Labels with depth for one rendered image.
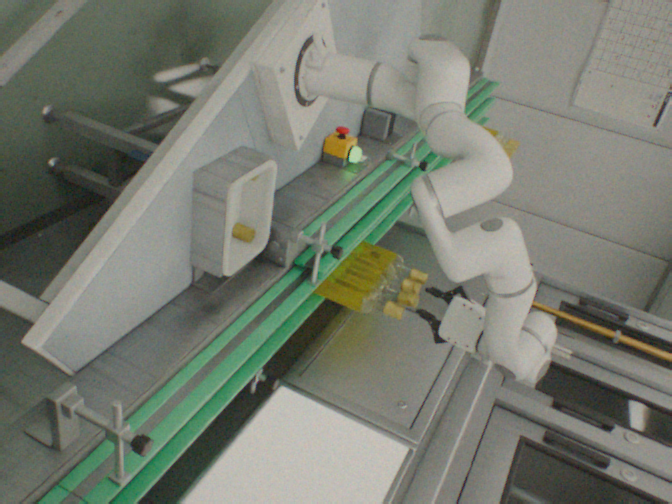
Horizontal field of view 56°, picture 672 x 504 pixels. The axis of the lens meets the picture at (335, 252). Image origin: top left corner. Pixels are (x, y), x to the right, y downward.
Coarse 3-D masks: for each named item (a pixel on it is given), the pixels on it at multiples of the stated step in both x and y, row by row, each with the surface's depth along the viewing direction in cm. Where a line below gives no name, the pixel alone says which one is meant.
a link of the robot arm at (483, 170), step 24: (432, 120) 112; (456, 120) 108; (432, 144) 112; (456, 144) 108; (480, 144) 105; (456, 168) 106; (480, 168) 105; (504, 168) 104; (456, 192) 106; (480, 192) 106
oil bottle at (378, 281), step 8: (344, 264) 159; (352, 264) 159; (344, 272) 156; (352, 272) 157; (360, 272) 157; (368, 272) 158; (360, 280) 155; (368, 280) 155; (376, 280) 155; (384, 280) 156; (376, 288) 154; (384, 288) 155
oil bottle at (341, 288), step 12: (336, 276) 154; (348, 276) 155; (324, 288) 154; (336, 288) 152; (348, 288) 151; (360, 288) 151; (372, 288) 152; (336, 300) 154; (348, 300) 152; (360, 300) 150; (372, 300) 150
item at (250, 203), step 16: (272, 160) 131; (272, 176) 134; (240, 192) 138; (256, 192) 137; (272, 192) 136; (240, 208) 141; (256, 208) 139; (256, 224) 141; (240, 240) 141; (256, 240) 142; (224, 256) 128; (240, 256) 137; (224, 272) 130
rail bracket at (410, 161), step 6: (414, 144) 185; (390, 150) 190; (414, 150) 186; (384, 156) 190; (390, 156) 190; (396, 156) 189; (402, 156) 189; (408, 156) 188; (414, 156) 189; (408, 162) 188; (414, 162) 188; (420, 162) 187; (426, 162) 187; (420, 168) 188; (426, 168) 187
